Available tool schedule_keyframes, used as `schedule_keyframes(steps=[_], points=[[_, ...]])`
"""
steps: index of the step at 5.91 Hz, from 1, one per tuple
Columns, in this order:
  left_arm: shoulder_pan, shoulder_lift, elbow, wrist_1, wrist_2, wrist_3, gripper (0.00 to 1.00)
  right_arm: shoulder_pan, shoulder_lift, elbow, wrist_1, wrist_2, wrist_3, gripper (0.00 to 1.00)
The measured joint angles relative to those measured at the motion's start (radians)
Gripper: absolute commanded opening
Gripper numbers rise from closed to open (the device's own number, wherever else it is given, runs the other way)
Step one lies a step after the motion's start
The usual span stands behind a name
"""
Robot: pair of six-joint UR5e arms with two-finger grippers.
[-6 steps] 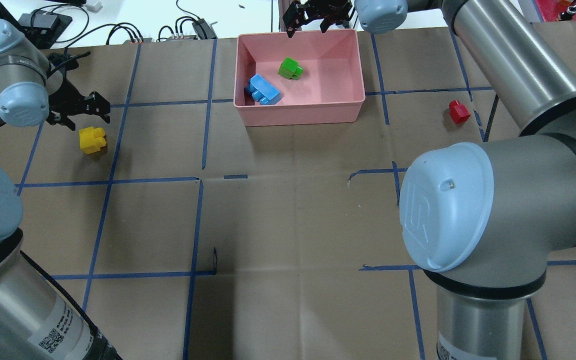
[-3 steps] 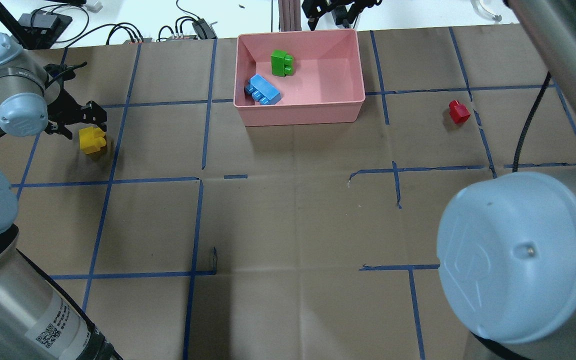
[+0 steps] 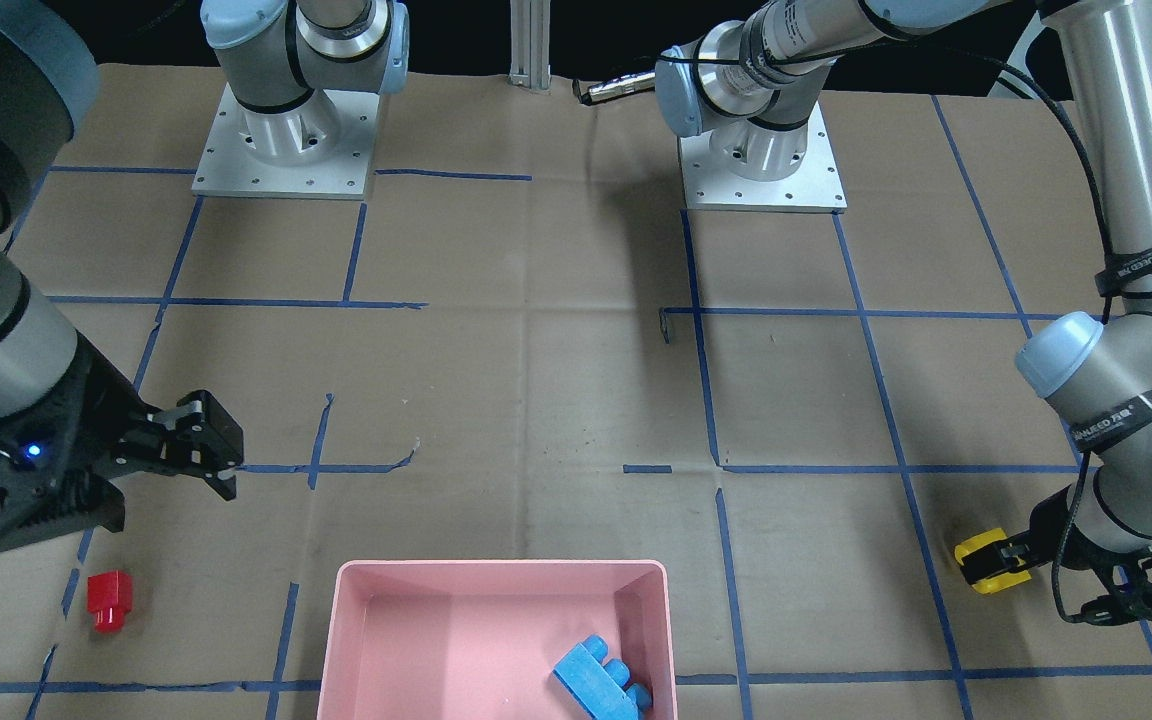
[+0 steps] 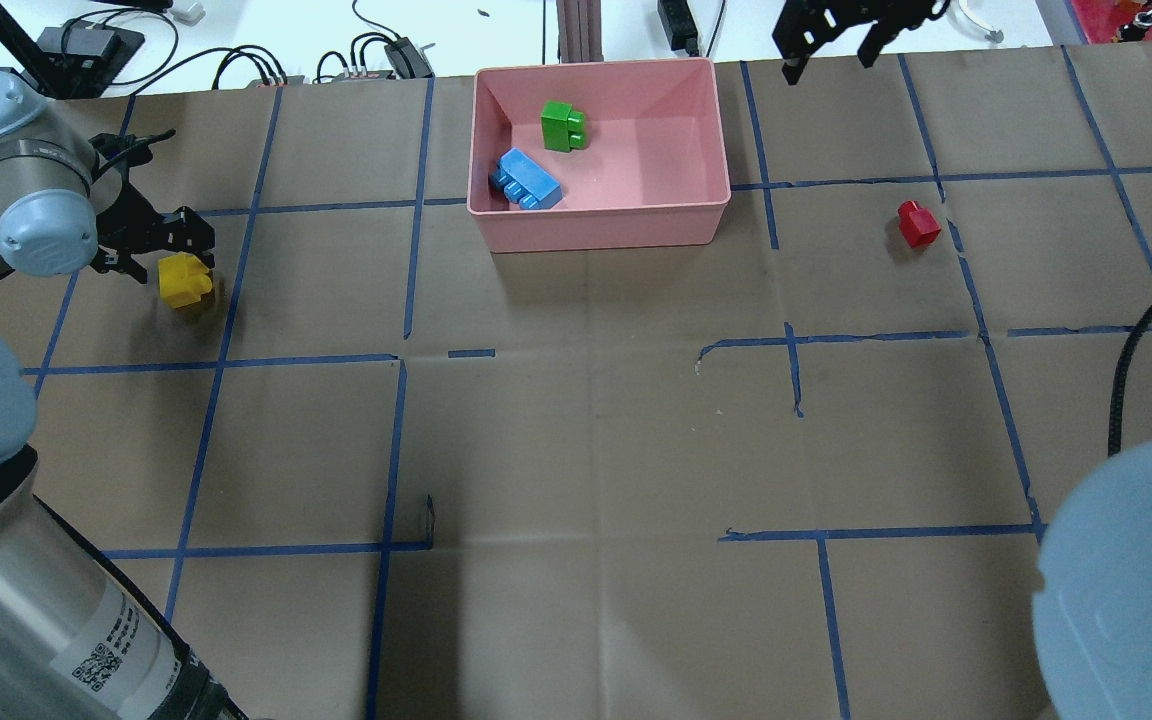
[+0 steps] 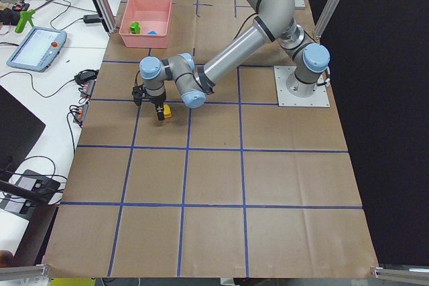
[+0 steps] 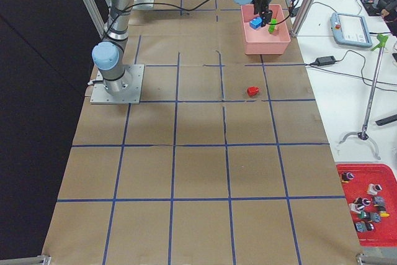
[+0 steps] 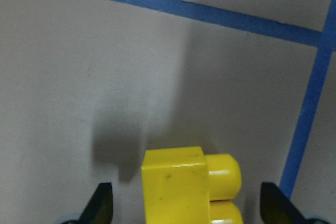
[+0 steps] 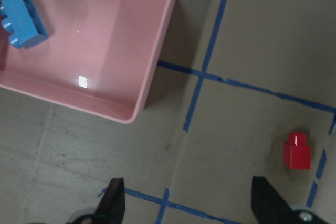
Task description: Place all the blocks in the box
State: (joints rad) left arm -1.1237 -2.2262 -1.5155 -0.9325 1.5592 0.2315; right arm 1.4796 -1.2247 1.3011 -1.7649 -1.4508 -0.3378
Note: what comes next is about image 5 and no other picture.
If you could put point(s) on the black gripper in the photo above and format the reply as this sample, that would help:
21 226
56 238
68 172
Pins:
157 100

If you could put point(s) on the yellow toy block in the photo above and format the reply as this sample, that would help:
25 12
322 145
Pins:
167 111

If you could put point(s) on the green toy block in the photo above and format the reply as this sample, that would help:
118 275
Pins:
135 28

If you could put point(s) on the pink plastic box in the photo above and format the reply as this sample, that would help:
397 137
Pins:
151 15

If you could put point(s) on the black power adapter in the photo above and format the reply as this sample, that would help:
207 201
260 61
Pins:
90 19

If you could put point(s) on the teach pendant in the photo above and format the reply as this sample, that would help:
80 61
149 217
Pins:
38 49

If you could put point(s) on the reacher grabber tool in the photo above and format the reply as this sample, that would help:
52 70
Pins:
26 17

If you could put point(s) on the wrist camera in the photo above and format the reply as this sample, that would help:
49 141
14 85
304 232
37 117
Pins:
138 94

